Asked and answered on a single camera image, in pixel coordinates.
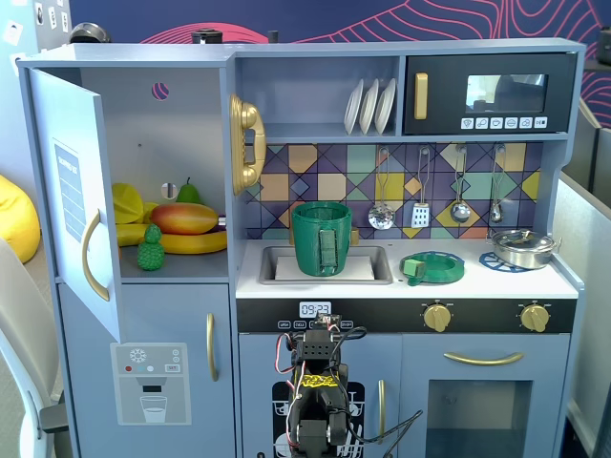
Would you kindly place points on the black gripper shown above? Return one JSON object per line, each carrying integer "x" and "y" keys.
{"x": 332, "y": 319}

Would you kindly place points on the green toy pineapple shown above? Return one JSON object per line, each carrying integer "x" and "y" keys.
{"x": 151, "y": 253}

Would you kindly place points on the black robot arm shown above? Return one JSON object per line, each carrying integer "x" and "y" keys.
{"x": 315, "y": 405}

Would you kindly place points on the blue shopping list cabinet door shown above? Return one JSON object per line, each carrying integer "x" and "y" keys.
{"x": 57, "y": 119}

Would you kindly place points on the blue oven door with window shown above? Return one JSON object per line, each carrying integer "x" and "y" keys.
{"x": 415, "y": 372}

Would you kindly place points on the grey toy sink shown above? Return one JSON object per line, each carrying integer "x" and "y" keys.
{"x": 382, "y": 260}

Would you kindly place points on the green printed cup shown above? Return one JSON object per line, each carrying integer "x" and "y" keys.
{"x": 308, "y": 238}

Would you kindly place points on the gold stove knob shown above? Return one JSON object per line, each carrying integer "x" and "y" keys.
{"x": 436, "y": 317}
{"x": 533, "y": 317}

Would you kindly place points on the steel skimmer ladle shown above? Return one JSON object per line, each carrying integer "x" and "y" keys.
{"x": 381, "y": 217}

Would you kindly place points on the green round printed lid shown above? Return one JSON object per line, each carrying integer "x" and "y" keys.
{"x": 444, "y": 272}

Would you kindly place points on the yellow toy banana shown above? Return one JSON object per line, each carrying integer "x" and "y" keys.
{"x": 195, "y": 244}

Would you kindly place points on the steel slotted spatula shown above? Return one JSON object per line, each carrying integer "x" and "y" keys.
{"x": 420, "y": 215}

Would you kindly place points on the blue toy kitchen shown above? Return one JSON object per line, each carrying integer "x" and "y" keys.
{"x": 143, "y": 310}

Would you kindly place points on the red yellow toy mango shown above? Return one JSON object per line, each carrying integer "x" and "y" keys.
{"x": 183, "y": 218}

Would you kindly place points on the blue printed trivet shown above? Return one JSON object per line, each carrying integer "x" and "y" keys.
{"x": 489, "y": 261}

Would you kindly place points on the steel soup ladle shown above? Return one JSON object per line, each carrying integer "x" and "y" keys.
{"x": 460, "y": 212}

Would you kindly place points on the green toy pear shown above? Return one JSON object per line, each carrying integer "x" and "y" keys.
{"x": 187, "y": 194}

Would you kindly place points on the steel spoon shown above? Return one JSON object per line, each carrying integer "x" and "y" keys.
{"x": 496, "y": 212}

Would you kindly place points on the steel pot with lid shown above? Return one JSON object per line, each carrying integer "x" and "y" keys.
{"x": 520, "y": 250}

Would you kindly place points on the gold toy telephone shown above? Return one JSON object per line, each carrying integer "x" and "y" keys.
{"x": 248, "y": 119}

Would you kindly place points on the white toy plate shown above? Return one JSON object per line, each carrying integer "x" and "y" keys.
{"x": 385, "y": 105}
{"x": 353, "y": 110}
{"x": 368, "y": 107}

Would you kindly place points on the black toy microwave door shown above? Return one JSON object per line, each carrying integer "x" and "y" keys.
{"x": 444, "y": 90}

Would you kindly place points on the grey office chair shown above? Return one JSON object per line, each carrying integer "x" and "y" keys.
{"x": 19, "y": 334}

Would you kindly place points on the small black cylinder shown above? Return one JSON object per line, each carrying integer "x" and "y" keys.
{"x": 273, "y": 37}

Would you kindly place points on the yellow bean bag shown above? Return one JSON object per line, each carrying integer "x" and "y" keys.
{"x": 16, "y": 219}

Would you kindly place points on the black round device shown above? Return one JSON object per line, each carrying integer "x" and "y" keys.
{"x": 207, "y": 36}

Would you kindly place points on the small camera circuit board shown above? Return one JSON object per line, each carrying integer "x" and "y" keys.
{"x": 329, "y": 321}

